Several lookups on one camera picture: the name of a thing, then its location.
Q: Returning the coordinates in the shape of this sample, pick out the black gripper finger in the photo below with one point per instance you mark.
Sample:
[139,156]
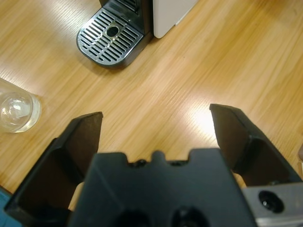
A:
[59,165]
[255,160]

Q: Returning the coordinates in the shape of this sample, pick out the clear drinking glass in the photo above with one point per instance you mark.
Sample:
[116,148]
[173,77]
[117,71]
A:
[16,113]

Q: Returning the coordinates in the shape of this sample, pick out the white capsule coffee machine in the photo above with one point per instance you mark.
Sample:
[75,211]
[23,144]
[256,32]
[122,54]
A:
[111,45]

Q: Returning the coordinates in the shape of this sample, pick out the teal plastic tray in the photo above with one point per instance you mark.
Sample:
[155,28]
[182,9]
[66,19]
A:
[4,208]

